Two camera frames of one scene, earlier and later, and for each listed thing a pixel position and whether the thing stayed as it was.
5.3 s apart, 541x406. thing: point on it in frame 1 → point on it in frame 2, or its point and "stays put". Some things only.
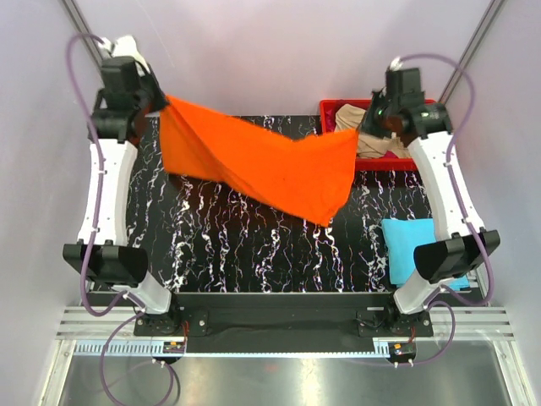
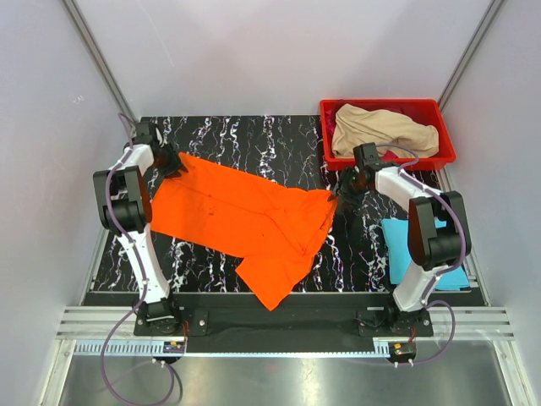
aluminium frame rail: x=86 y=322 stays put
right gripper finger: x=372 y=106 → x=338 y=198
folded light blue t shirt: x=402 y=238 stays put
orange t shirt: x=311 y=178 → x=279 y=230
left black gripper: x=145 y=74 → x=176 y=164
